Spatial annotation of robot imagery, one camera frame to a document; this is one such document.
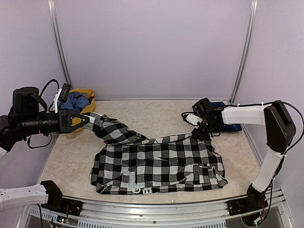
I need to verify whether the blue plaid shirt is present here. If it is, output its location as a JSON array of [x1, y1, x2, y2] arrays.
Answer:
[[192, 102, 242, 133]]

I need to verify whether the yellow plastic basket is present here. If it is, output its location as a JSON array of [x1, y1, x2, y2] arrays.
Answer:
[[68, 88, 97, 133]]

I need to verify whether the black white checked shirt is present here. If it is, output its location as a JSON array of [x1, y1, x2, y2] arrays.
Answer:
[[85, 112, 228, 195]]

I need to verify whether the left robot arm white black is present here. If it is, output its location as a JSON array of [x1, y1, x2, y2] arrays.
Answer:
[[0, 83, 90, 214]]

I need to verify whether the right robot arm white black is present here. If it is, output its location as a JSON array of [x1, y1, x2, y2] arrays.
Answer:
[[183, 98, 296, 216]]

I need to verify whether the blue gingham crumpled shirt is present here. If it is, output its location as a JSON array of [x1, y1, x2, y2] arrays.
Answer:
[[58, 92, 91, 114]]

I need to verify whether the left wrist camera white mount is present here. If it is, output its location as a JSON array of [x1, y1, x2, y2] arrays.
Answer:
[[53, 83, 71, 113]]

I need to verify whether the aluminium front rail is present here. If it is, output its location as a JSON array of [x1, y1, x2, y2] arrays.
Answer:
[[16, 189, 294, 228]]

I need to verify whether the left aluminium frame post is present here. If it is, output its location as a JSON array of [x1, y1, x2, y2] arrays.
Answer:
[[47, 0, 73, 88]]

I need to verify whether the aluminium frame post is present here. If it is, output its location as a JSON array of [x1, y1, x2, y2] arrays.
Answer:
[[47, 0, 73, 88], [229, 0, 258, 104]]

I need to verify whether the right aluminium frame post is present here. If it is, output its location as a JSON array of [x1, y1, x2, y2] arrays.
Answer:
[[229, 0, 258, 104]]

